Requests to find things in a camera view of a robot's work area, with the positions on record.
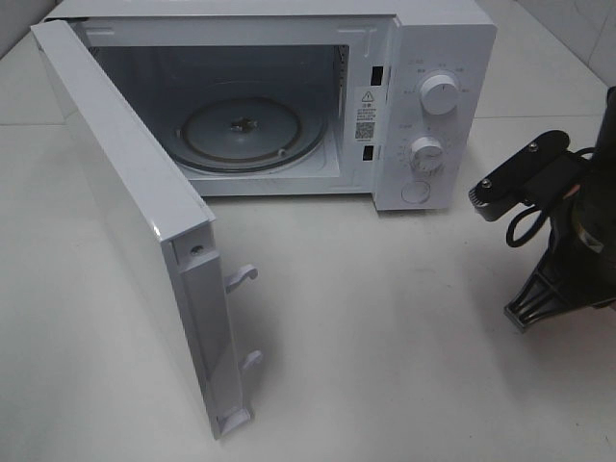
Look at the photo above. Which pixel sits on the white microwave door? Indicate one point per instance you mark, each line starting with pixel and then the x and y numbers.
pixel 161 228

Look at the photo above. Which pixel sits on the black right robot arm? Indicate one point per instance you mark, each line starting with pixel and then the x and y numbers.
pixel 596 186

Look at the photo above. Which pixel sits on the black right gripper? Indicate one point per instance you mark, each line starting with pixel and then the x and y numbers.
pixel 579 272

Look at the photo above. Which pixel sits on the glass turntable tray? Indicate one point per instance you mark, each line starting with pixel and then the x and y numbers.
pixel 246 134

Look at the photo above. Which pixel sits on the white upper power knob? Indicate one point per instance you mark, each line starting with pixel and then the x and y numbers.
pixel 439 93

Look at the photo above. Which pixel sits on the white warning label sticker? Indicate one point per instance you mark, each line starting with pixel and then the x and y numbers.
pixel 368 103

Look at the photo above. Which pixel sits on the round door release button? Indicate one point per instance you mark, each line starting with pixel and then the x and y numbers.
pixel 416 192

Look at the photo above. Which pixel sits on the white timer knob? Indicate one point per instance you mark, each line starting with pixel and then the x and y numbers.
pixel 426 154

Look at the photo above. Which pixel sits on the white microwave oven body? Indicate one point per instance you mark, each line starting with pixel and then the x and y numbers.
pixel 170 58

